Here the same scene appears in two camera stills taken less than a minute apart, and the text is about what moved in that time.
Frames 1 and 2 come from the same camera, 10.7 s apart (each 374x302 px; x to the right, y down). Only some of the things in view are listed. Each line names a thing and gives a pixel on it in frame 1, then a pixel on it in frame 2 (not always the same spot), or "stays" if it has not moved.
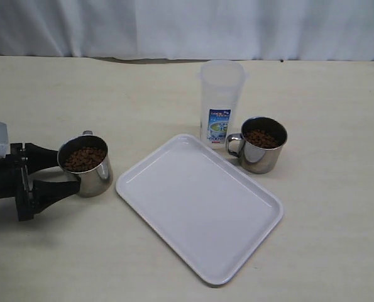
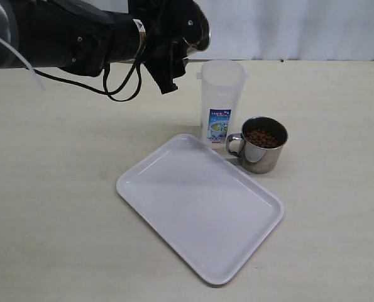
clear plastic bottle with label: [220, 83] stays
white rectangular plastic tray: [210, 211] stays
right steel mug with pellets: [262, 139] stays
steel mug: [87, 156] to [193, 24]
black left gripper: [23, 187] to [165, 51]
